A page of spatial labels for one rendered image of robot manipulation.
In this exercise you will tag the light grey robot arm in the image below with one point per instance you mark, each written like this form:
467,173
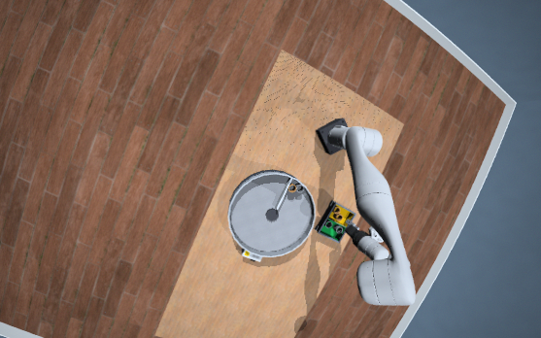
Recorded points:
386,279

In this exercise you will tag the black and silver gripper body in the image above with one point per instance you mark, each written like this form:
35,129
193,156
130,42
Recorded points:
361,239

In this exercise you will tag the grey two-compartment sorting bin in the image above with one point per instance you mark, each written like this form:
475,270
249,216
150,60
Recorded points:
328,215

